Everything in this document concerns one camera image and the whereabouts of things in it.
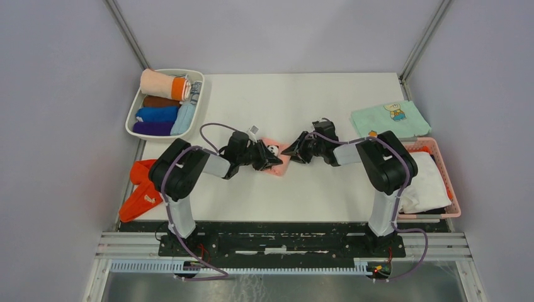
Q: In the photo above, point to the light blue rolled towel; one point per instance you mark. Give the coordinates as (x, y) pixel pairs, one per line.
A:
(187, 110)

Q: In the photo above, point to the left aluminium frame post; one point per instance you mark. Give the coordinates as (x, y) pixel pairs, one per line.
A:
(126, 31)

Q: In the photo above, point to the purple rolled towel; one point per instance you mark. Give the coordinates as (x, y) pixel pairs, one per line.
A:
(153, 128)

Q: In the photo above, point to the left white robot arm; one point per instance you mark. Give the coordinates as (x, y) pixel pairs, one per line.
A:
(176, 172)

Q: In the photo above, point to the front aluminium rail frame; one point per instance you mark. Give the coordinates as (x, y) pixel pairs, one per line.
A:
(127, 267)

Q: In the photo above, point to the aluminium corner frame post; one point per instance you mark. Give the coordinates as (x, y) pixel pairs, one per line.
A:
(421, 45)

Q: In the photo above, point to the white plastic tray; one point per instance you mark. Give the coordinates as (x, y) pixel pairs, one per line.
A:
(138, 99)

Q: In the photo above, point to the pink panda towel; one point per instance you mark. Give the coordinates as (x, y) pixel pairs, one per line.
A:
(277, 148)

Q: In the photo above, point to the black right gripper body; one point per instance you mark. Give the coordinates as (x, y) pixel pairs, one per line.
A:
(311, 147)

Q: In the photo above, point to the peach orange rolled towel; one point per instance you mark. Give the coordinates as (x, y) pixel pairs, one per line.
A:
(176, 88)

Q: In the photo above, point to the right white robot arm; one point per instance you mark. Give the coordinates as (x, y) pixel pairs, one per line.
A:
(387, 163)

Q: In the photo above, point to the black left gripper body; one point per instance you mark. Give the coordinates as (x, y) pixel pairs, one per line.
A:
(251, 156)

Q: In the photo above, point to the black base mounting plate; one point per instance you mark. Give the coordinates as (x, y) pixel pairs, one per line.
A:
(248, 245)

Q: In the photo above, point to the green cartoon bear cloth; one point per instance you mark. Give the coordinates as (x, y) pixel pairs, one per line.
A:
(402, 118)

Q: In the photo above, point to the pink perforated plastic basket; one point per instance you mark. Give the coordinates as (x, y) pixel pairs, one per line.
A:
(430, 195)

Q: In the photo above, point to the brown rolled towel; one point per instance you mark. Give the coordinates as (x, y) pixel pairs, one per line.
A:
(159, 102)

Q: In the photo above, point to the white folded towel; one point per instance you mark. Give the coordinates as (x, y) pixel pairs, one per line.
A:
(431, 187)

